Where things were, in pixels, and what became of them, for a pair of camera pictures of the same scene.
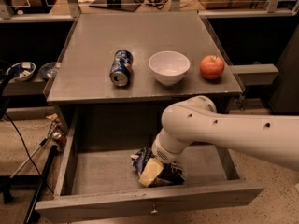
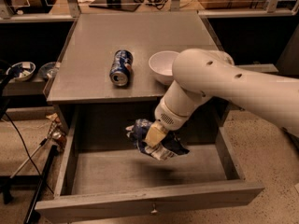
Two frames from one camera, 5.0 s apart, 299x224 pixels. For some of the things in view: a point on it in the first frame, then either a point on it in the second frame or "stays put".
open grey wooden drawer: (96, 174) stays put
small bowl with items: (21, 71) stays put
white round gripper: (165, 155) to (165, 116)
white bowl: (168, 66) stays put
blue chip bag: (169, 173) to (171, 145)
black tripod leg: (39, 187) stays put
